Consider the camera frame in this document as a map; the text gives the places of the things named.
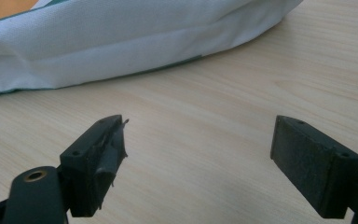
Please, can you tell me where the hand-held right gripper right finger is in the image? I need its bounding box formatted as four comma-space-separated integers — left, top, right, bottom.
269, 115, 358, 220

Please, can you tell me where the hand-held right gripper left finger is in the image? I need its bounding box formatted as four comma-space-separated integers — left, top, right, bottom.
59, 114, 131, 218

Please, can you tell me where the white tote bag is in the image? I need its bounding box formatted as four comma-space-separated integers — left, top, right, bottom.
0, 0, 305, 97

